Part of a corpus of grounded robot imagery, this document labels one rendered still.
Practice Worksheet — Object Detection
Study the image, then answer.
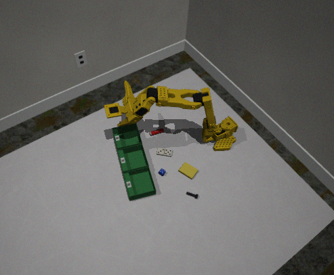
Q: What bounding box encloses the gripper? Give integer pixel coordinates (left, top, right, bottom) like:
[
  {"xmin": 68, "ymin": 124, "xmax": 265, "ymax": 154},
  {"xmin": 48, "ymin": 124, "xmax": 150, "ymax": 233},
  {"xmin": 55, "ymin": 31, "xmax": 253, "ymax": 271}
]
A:
[{"xmin": 104, "ymin": 81, "xmax": 143, "ymax": 127}]

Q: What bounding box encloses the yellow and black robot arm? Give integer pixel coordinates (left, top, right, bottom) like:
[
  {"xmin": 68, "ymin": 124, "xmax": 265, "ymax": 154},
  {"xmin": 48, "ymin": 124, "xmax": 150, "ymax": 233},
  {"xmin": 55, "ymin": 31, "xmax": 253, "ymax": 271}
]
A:
[{"xmin": 133, "ymin": 85, "xmax": 237, "ymax": 151}]

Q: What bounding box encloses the grey domino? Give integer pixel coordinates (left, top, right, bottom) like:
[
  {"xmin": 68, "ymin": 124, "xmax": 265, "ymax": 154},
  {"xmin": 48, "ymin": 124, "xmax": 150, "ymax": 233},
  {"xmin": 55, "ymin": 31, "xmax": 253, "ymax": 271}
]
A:
[{"xmin": 156, "ymin": 148, "xmax": 172, "ymax": 157}]

